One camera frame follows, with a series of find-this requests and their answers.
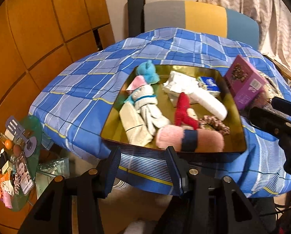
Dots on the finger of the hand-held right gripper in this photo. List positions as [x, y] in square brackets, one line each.
[270, 120]
[287, 106]

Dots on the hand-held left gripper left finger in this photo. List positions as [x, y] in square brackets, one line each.
[111, 173]

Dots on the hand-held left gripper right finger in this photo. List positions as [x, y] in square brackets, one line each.
[176, 173]

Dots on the pink fluffy plush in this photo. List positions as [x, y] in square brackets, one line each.
[170, 136]

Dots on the beige sock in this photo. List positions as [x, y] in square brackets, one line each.
[135, 124]

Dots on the brown satin scrunchie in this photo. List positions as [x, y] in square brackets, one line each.
[213, 125]

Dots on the white textured cloth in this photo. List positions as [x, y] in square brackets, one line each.
[211, 104]

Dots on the small red plush toy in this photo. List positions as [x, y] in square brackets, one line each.
[183, 112]

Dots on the white striped sock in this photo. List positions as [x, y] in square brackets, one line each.
[150, 109]

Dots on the blue white tissue pack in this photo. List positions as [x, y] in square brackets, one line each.
[209, 85]

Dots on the gold metal tray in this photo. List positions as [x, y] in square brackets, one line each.
[165, 102]

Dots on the teal plush doll pink dress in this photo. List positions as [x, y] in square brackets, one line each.
[148, 72]

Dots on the wooden side table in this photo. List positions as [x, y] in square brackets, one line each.
[286, 72]

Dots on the pink cardboard box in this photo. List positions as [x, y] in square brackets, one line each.
[245, 85]

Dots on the blue plaid tablecloth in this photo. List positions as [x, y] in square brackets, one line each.
[87, 97]

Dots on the green glass side table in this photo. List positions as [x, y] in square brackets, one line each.
[35, 131]

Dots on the smartphone with photo case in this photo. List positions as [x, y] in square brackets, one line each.
[23, 173]

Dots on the ship print curtain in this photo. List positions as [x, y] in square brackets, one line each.
[257, 17]

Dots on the lilac plastic stand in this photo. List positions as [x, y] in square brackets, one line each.
[13, 126]

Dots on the orange plastic basket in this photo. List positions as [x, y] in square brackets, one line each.
[0, 185]

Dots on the small glass bottle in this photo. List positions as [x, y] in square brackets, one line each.
[4, 139]

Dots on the grey yellow blue chair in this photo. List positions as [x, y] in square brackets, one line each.
[199, 17]

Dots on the black upright roll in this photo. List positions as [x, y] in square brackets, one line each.
[135, 17]

